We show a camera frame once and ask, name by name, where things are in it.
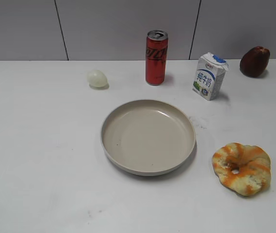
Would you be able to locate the white blue milk carton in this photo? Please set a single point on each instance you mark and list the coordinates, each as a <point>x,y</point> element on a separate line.
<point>209,75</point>

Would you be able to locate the dark red wax apple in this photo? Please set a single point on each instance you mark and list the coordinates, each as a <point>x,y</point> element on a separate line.
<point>255,61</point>

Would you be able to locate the pale white egg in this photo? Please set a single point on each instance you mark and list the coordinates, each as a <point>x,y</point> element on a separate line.
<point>97,79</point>

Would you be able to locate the beige round plate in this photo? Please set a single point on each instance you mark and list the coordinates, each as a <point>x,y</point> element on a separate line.
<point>148,138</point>

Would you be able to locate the orange striped croissant bread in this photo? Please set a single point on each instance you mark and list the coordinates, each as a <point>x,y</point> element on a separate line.
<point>243,169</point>

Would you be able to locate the red cola can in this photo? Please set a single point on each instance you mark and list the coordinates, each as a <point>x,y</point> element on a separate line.
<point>156,53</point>

